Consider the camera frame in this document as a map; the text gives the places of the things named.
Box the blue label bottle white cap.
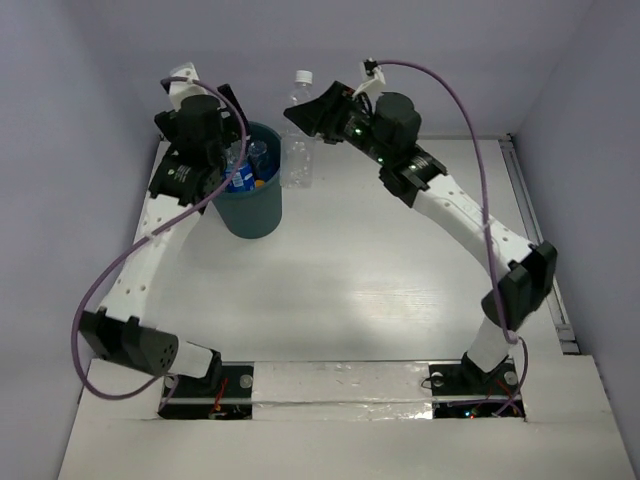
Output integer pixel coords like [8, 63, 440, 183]
[225, 161, 256, 193]

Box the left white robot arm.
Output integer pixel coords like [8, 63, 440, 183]
[71, 76, 250, 399]

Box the dark green plastic bin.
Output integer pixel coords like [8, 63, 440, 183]
[212, 122, 282, 239]

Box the silver foil strip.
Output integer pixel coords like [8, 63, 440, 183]
[251, 361, 433, 422]

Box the clear crushed bottle white cap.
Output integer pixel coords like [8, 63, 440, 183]
[280, 70, 315, 189]

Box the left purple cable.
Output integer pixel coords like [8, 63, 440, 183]
[71, 77, 251, 416]

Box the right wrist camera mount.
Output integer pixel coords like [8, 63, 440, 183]
[352, 58, 386, 99]

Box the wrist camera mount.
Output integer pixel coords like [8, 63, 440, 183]
[352, 58, 386, 99]
[162, 62, 207, 111]

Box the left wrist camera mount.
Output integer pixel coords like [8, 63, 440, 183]
[162, 62, 207, 111]

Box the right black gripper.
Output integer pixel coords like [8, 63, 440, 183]
[287, 76, 393, 165]

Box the aluminium rail right edge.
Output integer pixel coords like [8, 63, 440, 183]
[498, 135, 582, 355]

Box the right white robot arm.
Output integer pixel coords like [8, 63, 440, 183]
[283, 82, 558, 392]

